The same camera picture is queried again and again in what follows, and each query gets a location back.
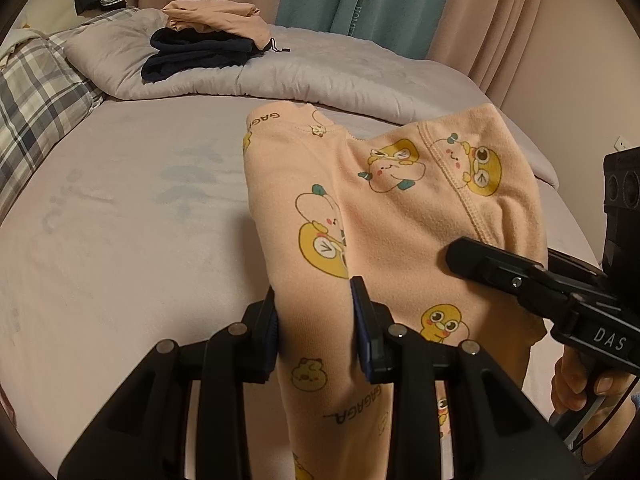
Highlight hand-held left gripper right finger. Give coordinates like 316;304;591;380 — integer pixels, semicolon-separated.
350;276;585;480

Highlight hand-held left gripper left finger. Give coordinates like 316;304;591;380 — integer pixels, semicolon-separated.
57;285;280;480

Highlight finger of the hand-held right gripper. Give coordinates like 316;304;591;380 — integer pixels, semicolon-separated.
546;247;608;283
445;237;573;322

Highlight peach cartoon print pants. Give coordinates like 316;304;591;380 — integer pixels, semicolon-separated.
242;101;548;480

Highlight navy folded clothes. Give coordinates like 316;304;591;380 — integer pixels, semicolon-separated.
141;27;291;85

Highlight peach folded clothes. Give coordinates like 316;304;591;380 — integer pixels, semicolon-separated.
162;0;273;51

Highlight person's right hand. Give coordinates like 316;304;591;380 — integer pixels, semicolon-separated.
550;345;633;463

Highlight pale pink bed sheet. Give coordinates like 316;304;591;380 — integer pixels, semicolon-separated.
0;95;606;480

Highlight grey quilt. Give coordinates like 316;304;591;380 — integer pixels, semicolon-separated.
65;7;558;191

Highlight blue curtain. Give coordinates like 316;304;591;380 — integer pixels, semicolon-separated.
275;0;461;61

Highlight plaid pillow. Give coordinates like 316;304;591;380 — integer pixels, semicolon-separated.
0;32;104;222

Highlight cream pillow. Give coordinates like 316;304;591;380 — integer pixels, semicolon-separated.
17;0;83;37

